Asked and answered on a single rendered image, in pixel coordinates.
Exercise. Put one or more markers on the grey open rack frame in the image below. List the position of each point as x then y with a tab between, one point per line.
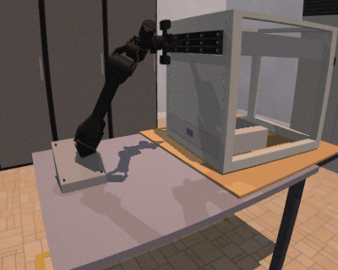
201	100

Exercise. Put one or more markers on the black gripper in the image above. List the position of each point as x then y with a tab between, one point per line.
160	42

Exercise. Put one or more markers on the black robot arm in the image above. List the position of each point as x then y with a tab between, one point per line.
117	71

